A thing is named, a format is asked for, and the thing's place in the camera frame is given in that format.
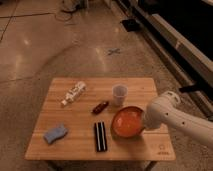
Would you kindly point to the orange ceramic bowl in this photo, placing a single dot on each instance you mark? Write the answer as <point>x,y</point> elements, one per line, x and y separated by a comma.
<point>128,122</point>

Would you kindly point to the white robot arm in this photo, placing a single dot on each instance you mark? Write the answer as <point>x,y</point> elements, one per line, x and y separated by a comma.
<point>163,110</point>

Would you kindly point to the translucent plastic cup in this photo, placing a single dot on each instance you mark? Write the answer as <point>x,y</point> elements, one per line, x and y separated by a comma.
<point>119,93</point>

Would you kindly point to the dark red small object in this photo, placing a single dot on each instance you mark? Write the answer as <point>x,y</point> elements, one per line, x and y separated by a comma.
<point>100,107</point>

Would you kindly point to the clear plastic bottle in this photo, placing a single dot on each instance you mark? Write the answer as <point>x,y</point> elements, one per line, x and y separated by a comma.
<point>73,93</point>

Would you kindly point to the wooden folding table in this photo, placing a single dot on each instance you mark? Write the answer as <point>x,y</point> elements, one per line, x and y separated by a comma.
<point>79,142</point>

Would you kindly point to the black white striped block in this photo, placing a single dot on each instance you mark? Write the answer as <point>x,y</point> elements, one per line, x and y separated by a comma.
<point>100,137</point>

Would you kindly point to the black floor mat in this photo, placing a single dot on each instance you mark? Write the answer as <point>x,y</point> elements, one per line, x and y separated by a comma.
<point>130,25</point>

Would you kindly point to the blue sponge cloth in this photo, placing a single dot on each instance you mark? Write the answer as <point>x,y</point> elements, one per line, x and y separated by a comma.
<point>55,133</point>

